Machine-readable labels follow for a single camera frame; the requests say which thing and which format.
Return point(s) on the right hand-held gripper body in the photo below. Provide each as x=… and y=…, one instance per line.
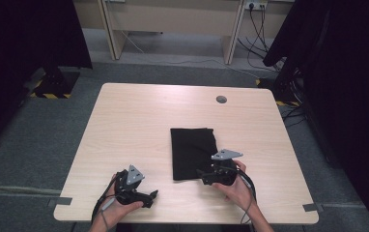
x=224, y=169

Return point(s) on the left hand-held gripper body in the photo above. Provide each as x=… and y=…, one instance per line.
x=128, y=188

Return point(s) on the black tank top white trim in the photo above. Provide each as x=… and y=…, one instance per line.
x=190, y=154

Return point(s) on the person's left hand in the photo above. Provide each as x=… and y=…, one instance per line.
x=121, y=211

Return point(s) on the person's right hand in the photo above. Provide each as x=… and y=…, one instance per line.
x=237, y=191

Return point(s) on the grey tape piece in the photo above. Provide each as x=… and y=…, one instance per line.
x=313, y=207
x=60, y=201

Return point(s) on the grey round table grommet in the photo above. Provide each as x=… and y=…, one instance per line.
x=221, y=99

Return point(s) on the black stand base hazard tape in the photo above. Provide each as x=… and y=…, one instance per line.
x=276, y=88
x=55, y=85

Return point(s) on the beige floor strip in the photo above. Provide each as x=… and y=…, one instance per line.
x=18, y=190

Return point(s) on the black curtain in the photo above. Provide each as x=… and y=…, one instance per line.
x=350, y=80
x=18, y=48

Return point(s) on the beige wooden desk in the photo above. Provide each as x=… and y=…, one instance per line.
x=173, y=19

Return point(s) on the white wall power outlet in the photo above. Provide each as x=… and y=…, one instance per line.
x=255, y=4

